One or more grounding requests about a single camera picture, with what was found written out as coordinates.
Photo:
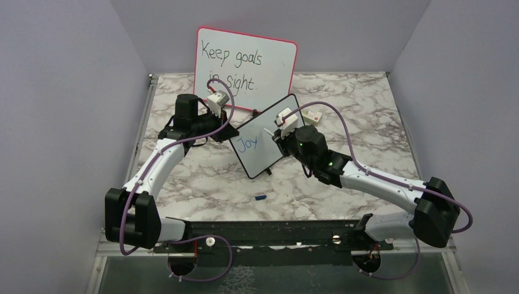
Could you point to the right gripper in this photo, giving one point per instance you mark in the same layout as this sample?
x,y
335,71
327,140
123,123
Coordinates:
x,y
281,141

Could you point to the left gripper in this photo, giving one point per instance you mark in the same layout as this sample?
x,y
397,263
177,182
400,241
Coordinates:
x,y
227,132

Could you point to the whiteboard marker pen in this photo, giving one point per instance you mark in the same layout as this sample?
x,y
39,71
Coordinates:
x,y
268,132

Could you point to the black framed small whiteboard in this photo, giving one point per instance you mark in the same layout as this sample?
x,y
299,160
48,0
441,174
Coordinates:
x,y
256,149

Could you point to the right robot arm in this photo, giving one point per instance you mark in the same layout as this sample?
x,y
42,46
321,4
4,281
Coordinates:
x,y
428,212

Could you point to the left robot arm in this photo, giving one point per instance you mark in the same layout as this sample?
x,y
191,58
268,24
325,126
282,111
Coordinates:
x,y
131,214

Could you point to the pink framed whiteboard with writing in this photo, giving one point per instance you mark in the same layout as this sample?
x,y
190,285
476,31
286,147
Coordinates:
x,y
258,70

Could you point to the white eraser box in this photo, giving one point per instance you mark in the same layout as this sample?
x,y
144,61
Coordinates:
x,y
311,117

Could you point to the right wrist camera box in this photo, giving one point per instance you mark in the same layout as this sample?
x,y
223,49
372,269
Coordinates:
x,y
286,122

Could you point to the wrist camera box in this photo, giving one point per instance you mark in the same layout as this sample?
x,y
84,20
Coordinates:
x,y
286,122
216,102

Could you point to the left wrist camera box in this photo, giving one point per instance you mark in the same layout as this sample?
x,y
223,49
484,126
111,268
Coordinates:
x,y
216,102

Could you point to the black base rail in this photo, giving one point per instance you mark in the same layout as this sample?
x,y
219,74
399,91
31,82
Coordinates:
x,y
271,243

